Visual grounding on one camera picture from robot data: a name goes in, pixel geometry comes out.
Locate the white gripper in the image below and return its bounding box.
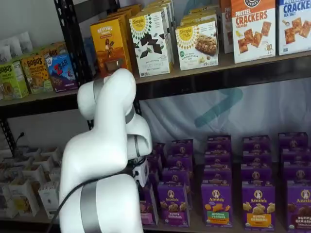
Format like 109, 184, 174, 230
132, 157, 150, 193

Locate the purple Annie's box violet patch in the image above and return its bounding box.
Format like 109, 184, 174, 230
161, 167, 191, 186
171, 138, 194, 157
157, 182, 190, 228
166, 154, 194, 170

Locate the purple Annie's box green patch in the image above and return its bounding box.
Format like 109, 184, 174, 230
203, 166, 233, 184
205, 150, 232, 168
201, 181, 234, 229
207, 135, 231, 153

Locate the white organic pantry box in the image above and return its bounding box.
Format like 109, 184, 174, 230
8, 178, 39, 216
48, 167, 61, 183
38, 182, 60, 219
33, 155, 55, 168
22, 164, 47, 186
40, 146, 61, 160
4, 167, 25, 183
24, 147, 42, 157
0, 184, 17, 219

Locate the purple Annie's box yellow patch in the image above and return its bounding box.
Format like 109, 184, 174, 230
242, 135, 271, 152
242, 181, 276, 230
241, 165, 274, 184
242, 150, 272, 168

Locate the black metal shelf rack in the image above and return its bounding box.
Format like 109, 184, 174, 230
54, 0, 311, 233
0, 0, 94, 156

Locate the blue Clif Zbar box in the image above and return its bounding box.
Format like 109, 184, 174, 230
46, 53, 78, 93

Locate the Simple Mills sweet thins box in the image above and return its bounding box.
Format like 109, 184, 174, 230
142, 0, 176, 66
128, 11, 173, 78

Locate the orange Revival snack box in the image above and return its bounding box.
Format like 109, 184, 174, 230
104, 4, 143, 73
89, 18, 132, 78

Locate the Simple Mills almond bars box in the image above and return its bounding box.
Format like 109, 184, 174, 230
175, 20, 219, 71
179, 7, 221, 27

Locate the yellow Bobo's box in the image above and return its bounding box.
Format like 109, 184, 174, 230
21, 54, 53, 95
40, 43, 68, 58

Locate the purple Annie's chocolate bunny box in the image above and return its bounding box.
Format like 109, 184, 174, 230
280, 148, 311, 166
278, 132, 309, 151
286, 181, 311, 231
283, 162, 311, 183

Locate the green Bobo's box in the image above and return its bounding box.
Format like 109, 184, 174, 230
0, 60, 29, 100

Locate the pretzel crackers cheddar box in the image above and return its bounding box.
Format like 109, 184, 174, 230
220, 0, 234, 54
230, 0, 277, 64

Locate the pretzel crackers sea salt box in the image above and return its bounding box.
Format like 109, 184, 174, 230
276, 0, 311, 56

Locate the white backdrop sheet teal logo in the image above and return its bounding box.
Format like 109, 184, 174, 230
139, 77, 311, 166

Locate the white paper pouch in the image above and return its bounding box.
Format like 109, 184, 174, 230
18, 31, 34, 55
4, 37, 22, 61
0, 46, 12, 65

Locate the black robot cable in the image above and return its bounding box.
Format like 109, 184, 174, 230
47, 167, 139, 233

